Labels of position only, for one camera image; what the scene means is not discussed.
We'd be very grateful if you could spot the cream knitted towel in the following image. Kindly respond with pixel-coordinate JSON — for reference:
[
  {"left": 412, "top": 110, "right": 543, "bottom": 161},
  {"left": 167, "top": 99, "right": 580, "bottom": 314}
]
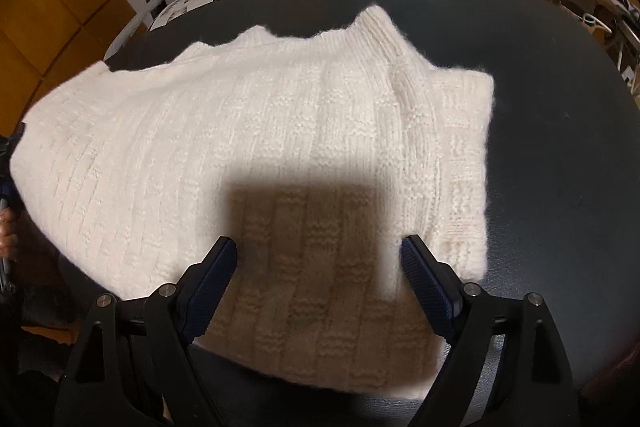
[{"left": 10, "top": 4, "right": 497, "bottom": 400}]

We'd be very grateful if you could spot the orange wooden wardrobe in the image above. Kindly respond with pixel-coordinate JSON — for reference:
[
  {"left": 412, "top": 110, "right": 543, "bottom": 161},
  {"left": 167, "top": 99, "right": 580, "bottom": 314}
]
[{"left": 0, "top": 0, "right": 151, "bottom": 148}]

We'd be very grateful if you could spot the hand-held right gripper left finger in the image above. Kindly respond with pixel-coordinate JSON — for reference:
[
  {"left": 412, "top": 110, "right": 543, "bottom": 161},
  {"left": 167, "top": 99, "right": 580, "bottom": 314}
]
[{"left": 52, "top": 236, "right": 238, "bottom": 427}]

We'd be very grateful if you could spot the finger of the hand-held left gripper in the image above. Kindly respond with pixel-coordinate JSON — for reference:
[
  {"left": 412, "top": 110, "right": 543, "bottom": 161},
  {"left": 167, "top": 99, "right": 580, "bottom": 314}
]
[{"left": 0, "top": 123, "right": 27, "bottom": 208}]

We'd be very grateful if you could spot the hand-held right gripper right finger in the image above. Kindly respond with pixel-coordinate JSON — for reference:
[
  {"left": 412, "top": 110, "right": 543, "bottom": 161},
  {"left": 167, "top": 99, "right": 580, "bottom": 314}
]
[{"left": 401, "top": 235, "right": 582, "bottom": 427}]

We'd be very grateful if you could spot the person's left hand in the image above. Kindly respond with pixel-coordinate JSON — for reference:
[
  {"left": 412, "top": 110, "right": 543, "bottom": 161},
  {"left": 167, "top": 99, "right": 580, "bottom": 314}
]
[{"left": 0, "top": 206, "right": 22, "bottom": 261}]

